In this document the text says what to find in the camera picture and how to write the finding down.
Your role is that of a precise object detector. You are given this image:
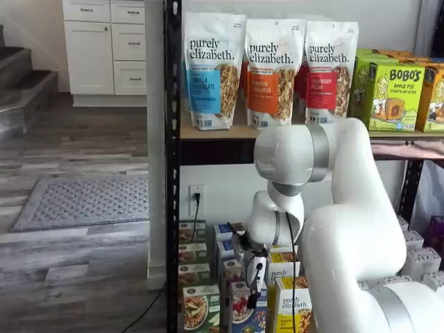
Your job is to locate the black power cable with plug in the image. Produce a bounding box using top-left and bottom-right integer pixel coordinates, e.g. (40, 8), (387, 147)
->
(121, 192), (203, 333)

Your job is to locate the white wall outlet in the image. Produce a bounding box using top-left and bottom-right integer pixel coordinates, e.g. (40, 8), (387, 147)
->
(189, 184), (206, 218)

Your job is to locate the cranberry pecan granola bag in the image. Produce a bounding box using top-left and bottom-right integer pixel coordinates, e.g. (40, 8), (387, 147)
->
(293, 64), (309, 114)
(304, 19), (360, 125)

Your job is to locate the dark wooden staircase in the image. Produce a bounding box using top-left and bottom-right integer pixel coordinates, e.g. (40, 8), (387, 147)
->
(0, 24), (60, 139)

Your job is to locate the grey patterned floor mat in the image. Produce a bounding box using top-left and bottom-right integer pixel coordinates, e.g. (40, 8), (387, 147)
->
(9, 175), (151, 233)

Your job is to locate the vanilla chocolate chip granola bag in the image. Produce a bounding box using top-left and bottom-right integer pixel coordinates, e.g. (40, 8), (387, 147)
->
(182, 12), (248, 132)
(180, 58), (191, 114)

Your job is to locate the black metal shelf rack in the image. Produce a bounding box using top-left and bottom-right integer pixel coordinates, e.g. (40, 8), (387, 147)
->
(162, 0), (444, 333)

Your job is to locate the white kitchen cabinet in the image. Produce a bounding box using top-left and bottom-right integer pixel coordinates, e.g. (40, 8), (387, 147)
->
(62, 0), (148, 108)

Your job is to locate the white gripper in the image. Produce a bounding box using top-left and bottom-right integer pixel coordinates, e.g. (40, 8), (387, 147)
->
(244, 252), (269, 310)

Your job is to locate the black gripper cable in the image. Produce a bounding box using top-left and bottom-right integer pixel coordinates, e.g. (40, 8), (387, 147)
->
(248, 210), (300, 333)

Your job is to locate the green apple cinnamon oatmeal box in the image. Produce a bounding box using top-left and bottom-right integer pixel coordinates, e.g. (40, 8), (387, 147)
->
(182, 284), (221, 333)
(178, 263), (212, 288)
(178, 242), (209, 266)
(179, 221), (207, 246)

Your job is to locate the pumpkin cinnamon granola bag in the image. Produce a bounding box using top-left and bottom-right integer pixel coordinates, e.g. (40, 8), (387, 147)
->
(244, 17), (308, 132)
(239, 61), (250, 105)

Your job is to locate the green Bobo's apple pie box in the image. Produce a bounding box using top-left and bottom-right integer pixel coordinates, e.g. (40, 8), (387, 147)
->
(350, 57), (426, 133)
(354, 48), (400, 65)

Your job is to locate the grey curtain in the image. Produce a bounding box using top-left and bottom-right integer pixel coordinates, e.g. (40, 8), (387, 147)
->
(414, 0), (444, 59)

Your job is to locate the yellow purely elizabeth box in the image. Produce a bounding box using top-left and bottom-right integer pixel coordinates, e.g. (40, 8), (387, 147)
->
(273, 276), (313, 333)
(265, 251), (302, 280)

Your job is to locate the blue white oatmeal box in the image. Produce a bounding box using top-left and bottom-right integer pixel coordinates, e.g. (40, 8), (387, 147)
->
(228, 280), (268, 333)
(221, 258), (249, 282)
(214, 223), (244, 243)
(216, 239), (244, 260)

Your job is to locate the wooden shelf board with bags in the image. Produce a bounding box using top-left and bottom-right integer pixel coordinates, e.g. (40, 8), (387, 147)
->
(180, 100), (444, 140)

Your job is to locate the orange Bobo's snack box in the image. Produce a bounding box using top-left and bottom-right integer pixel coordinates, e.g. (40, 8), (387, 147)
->
(415, 64), (444, 133)
(377, 50), (444, 69)

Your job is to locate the purple package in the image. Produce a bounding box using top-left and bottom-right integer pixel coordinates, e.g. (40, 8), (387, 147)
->
(429, 214), (444, 250)

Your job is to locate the white plastic bag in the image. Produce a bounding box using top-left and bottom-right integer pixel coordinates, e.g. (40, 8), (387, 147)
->
(412, 162), (444, 226)

